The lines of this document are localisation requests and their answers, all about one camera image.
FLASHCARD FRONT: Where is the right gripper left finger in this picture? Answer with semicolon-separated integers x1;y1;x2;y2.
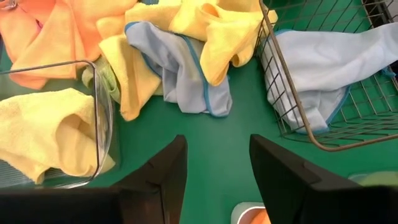
118;134;188;224

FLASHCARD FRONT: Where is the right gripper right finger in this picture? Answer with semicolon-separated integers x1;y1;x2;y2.
249;134;322;224

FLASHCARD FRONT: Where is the yellow microfiber towel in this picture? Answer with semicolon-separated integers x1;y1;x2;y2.
0;88;116;185
95;14;164;122
124;0;279;87

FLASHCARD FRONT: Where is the light blue microfiber towel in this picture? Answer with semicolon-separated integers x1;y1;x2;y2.
124;21;233;118
260;21;398;135

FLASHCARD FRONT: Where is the lime green microfiber towel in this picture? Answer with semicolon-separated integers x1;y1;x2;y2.
357;170;398;187
81;55;122;105

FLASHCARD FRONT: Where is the orange microfiber towel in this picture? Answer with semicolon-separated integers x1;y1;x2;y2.
0;0;139;91

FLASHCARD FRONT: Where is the clear plastic bin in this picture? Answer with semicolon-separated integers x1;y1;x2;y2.
347;170;398;188
0;60;121;190

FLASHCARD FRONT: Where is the copper wire basket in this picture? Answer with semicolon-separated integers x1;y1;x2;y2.
253;0;398;152

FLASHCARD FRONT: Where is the black table frame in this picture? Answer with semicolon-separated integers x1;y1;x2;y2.
362;0;398;29

